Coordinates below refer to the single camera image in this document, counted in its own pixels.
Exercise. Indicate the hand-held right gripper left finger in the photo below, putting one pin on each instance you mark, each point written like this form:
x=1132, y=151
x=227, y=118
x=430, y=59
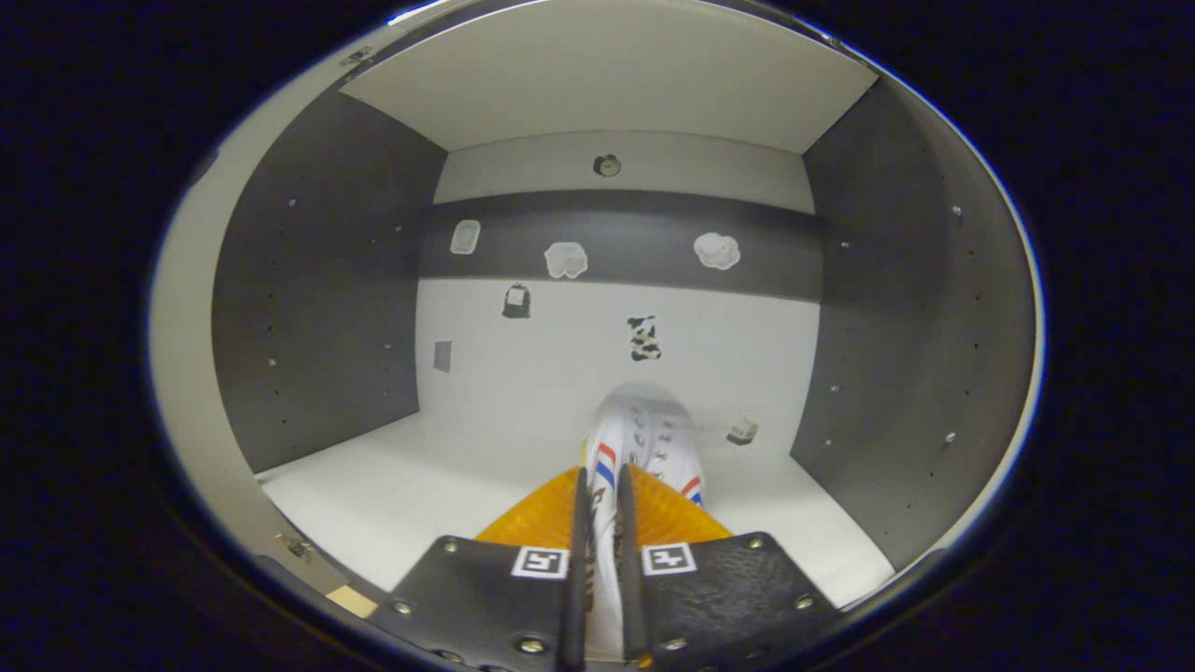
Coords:
x=485, y=597

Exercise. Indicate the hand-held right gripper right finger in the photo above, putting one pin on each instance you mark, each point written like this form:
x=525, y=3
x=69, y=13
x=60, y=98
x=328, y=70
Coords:
x=719, y=597

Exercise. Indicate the white striped shoe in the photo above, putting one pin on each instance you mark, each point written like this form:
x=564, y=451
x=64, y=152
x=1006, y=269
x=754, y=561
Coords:
x=644, y=429

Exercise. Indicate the grey white shoe cabinet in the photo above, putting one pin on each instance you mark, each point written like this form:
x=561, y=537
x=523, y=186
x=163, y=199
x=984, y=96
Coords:
x=327, y=280

